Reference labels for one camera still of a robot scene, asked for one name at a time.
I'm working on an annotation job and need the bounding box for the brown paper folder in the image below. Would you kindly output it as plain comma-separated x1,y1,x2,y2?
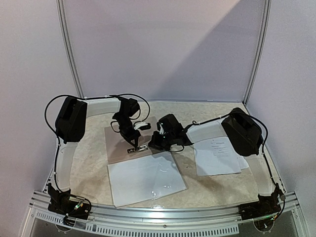
104,116,178,165

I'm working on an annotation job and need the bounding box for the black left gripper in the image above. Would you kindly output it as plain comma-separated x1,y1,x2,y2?
116,115,141,149

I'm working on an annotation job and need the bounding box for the metal folder clip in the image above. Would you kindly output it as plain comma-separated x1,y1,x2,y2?
127,145,148,154

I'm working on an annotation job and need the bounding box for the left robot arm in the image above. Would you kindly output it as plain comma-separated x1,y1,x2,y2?
48,93,151,214

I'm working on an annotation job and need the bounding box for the stack of printed papers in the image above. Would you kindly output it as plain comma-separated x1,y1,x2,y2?
194,137,249,176

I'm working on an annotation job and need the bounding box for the perforated white cable tray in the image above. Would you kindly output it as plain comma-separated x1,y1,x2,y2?
29,211,240,237

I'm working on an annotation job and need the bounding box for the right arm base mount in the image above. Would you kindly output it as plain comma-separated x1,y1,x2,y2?
238,196,283,220

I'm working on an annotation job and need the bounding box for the aluminium front rail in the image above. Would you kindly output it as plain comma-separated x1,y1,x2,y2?
29,190,301,226

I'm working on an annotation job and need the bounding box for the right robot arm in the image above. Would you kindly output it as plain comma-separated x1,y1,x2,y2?
149,108,285,215

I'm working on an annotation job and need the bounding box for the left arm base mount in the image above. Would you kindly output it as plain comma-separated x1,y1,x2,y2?
47,183,92,220

